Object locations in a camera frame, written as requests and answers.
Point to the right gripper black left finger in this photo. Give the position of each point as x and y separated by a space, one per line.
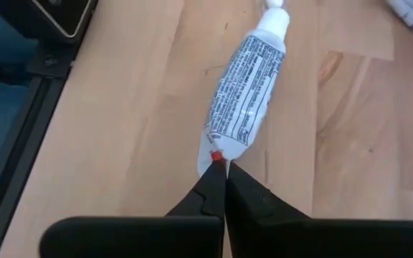
206 200

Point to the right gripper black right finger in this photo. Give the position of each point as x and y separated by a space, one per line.
249 208

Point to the black aluminium table frame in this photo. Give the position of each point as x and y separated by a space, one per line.
20 150

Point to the black camera box silver edge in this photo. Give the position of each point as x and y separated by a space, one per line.
48 18

